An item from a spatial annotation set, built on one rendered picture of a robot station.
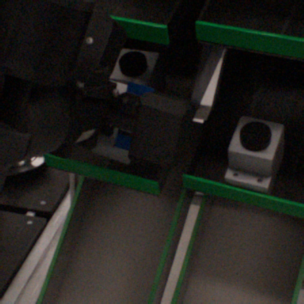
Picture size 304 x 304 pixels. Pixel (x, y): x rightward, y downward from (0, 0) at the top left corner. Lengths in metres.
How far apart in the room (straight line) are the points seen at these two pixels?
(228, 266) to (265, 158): 0.20
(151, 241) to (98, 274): 0.08
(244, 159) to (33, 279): 0.40
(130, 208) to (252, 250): 0.16
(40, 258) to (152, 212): 0.22
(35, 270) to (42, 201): 0.14
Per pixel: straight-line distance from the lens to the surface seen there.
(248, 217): 0.76
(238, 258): 0.75
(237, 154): 0.59
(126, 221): 0.76
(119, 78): 0.65
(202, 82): 0.69
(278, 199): 0.61
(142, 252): 0.75
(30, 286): 0.87
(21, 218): 0.97
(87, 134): 0.50
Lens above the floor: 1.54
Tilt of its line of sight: 31 degrees down
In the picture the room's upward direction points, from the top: 3 degrees clockwise
